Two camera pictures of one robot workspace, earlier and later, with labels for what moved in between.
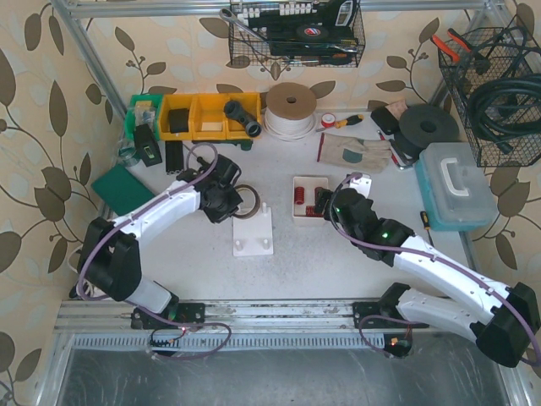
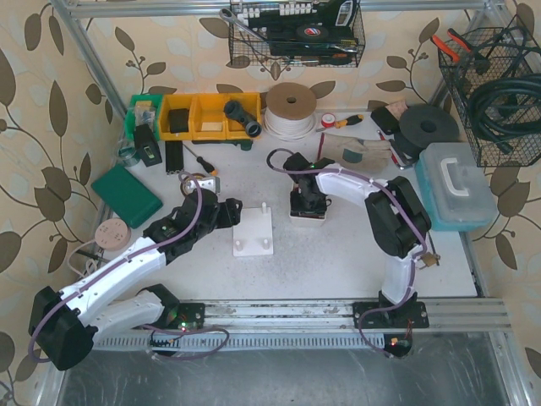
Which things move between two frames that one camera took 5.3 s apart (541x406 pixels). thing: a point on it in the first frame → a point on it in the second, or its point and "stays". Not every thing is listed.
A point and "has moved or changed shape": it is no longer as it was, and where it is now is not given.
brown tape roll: [256, 205] has moved or changed shape
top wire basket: [296, 33] stays
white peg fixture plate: [254, 236] stays
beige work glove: [348, 151] stays
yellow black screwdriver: [341, 123] stays
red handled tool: [393, 156] stays
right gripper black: [325, 201] → [308, 201]
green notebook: [122, 189] stays
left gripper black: [230, 205] → [231, 211]
